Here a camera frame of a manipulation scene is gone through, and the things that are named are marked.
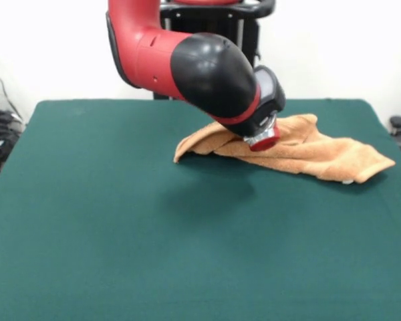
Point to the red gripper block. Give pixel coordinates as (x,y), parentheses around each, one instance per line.
(265,144)

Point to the orange terry towel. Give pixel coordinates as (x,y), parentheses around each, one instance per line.
(321,154)

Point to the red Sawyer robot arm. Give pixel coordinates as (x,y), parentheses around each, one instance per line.
(204,77)

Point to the dark green table cloth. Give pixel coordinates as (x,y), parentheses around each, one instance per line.
(120,234)

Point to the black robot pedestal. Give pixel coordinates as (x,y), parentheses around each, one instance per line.
(217,20)

